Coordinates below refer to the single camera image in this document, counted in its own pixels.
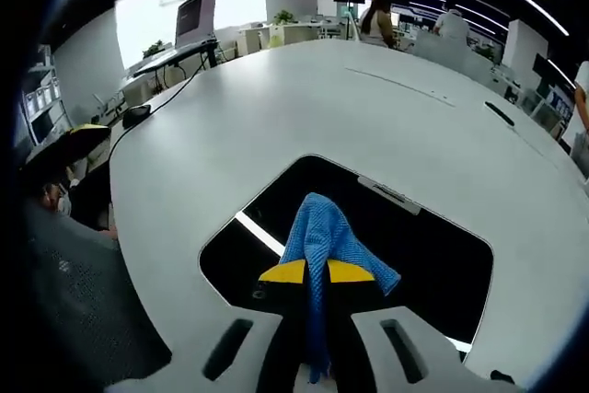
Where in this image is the black computer mouse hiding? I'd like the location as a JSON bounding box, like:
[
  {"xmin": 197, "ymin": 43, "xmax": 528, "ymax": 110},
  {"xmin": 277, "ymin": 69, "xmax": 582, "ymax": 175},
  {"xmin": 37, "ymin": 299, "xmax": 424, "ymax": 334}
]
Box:
[{"xmin": 121, "ymin": 103, "xmax": 153, "ymax": 129}]

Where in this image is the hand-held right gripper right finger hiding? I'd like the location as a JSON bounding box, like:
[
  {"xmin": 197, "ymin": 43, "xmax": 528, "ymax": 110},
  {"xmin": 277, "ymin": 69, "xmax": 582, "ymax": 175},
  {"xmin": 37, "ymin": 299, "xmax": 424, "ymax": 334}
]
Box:
[{"xmin": 327, "ymin": 258, "xmax": 522, "ymax": 393}]

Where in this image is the blue cleaning cloth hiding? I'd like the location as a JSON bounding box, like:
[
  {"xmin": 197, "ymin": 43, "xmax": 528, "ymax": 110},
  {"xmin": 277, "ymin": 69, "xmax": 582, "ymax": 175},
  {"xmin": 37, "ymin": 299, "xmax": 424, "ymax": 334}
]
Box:
[{"xmin": 279, "ymin": 191, "xmax": 402, "ymax": 386}]

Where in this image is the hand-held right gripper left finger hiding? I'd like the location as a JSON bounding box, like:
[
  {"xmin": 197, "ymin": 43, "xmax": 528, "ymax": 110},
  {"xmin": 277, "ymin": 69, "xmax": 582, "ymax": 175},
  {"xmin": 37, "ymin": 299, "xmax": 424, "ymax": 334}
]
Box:
[{"xmin": 104, "ymin": 259, "xmax": 307, "ymax": 393}]

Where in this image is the white storage shelf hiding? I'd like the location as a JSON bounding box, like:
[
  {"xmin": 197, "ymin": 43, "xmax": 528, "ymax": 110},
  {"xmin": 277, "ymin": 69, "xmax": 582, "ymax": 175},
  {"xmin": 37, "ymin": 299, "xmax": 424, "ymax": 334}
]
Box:
[{"xmin": 19, "ymin": 64, "xmax": 71, "ymax": 146}]

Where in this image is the black cable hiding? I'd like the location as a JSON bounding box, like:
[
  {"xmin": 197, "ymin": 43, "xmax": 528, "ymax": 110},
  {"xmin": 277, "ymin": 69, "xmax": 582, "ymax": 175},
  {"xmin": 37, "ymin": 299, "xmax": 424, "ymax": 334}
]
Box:
[{"xmin": 107, "ymin": 50, "xmax": 218, "ymax": 168}]

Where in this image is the grey mesh office chair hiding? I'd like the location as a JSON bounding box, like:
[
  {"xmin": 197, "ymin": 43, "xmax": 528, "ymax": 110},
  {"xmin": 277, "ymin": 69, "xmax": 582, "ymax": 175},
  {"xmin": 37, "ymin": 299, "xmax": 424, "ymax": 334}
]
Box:
[{"xmin": 21, "ymin": 198, "xmax": 174, "ymax": 387}]

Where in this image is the large tilted monitor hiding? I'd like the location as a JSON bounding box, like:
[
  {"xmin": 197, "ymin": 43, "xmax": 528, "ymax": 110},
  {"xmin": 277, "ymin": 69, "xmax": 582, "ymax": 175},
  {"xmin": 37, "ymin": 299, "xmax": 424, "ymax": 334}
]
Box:
[{"xmin": 174, "ymin": 0, "xmax": 220, "ymax": 50}]

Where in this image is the flat black bar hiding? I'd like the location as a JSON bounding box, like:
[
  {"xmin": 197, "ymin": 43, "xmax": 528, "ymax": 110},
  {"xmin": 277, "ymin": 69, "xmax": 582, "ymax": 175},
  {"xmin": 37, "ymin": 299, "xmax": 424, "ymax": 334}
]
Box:
[{"xmin": 483, "ymin": 100, "xmax": 516, "ymax": 128}]

